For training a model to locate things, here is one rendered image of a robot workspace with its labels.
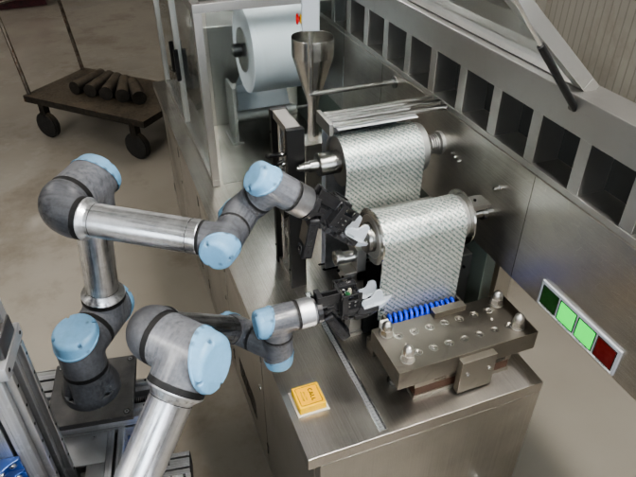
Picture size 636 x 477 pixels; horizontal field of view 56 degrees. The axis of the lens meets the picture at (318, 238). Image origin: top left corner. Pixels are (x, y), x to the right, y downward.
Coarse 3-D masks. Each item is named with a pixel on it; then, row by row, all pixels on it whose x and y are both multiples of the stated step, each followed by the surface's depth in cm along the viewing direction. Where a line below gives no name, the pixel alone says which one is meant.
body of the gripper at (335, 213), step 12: (324, 192) 131; (336, 192) 139; (324, 204) 134; (336, 204) 135; (348, 204) 139; (312, 216) 132; (324, 216) 135; (336, 216) 134; (348, 216) 137; (324, 228) 136; (336, 228) 136
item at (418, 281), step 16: (432, 256) 152; (448, 256) 154; (384, 272) 149; (400, 272) 151; (416, 272) 153; (432, 272) 155; (448, 272) 158; (384, 288) 152; (400, 288) 154; (416, 288) 157; (432, 288) 159; (448, 288) 161; (400, 304) 158; (416, 304) 160
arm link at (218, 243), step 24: (48, 192) 128; (72, 192) 128; (48, 216) 126; (72, 216) 124; (96, 216) 124; (120, 216) 124; (144, 216) 123; (168, 216) 124; (240, 216) 125; (120, 240) 125; (144, 240) 123; (168, 240) 122; (192, 240) 121; (216, 240) 117; (240, 240) 122; (216, 264) 120
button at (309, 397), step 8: (312, 384) 152; (296, 392) 150; (304, 392) 150; (312, 392) 150; (320, 392) 150; (296, 400) 148; (304, 400) 148; (312, 400) 148; (320, 400) 148; (304, 408) 146; (312, 408) 147; (320, 408) 149
